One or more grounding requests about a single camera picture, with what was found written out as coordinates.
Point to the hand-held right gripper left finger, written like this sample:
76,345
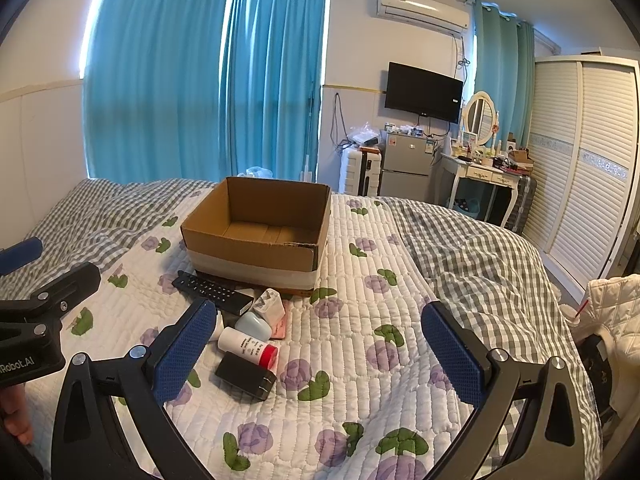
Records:
185,345

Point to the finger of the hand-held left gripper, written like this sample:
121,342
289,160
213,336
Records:
20,252
75,282

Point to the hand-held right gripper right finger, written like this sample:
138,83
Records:
450,355

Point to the white plastic object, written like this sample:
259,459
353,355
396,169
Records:
221,326

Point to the white bottle with red cap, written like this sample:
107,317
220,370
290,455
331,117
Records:
240,342

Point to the black remote control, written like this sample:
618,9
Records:
200,287

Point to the black rectangular box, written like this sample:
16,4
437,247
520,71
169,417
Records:
245,375

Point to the light blue case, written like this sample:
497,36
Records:
252,327

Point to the white plug adapter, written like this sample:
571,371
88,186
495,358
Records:
270,305

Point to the pink case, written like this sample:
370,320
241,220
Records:
280,331

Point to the brown cardboard box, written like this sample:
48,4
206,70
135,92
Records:
250,260

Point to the person's left hand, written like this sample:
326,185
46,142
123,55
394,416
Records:
15,417

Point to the white floral quilt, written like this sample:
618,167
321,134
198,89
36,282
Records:
350,360

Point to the plastic cup with lid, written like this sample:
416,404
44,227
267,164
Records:
572,316

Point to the black chair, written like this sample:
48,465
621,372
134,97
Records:
597,375

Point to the blue basket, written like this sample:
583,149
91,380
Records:
466,205

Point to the white quilted jacket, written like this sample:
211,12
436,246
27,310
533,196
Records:
615,310

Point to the silver suitcase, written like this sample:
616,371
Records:
525,200

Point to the white dressing table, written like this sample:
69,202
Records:
480,175

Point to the clear plastic bag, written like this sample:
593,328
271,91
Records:
259,172

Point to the silver mini fridge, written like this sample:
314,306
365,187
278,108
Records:
405,170

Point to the white suitcase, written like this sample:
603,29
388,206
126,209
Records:
360,172

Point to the small brown box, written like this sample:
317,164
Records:
521,156

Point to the wide blue curtain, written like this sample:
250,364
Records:
155,70

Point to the plastic bag with clutter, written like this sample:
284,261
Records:
364,136

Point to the white louvred wardrobe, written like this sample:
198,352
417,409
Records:
585,160

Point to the white oval mirror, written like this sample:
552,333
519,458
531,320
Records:
480,117

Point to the narrow blue curtain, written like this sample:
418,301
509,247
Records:
275,75

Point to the teal curtain with eyelets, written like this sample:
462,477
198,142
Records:
500,70

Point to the white air conditioner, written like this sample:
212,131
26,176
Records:
425,10

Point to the black wall television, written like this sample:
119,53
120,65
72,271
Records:
422,91

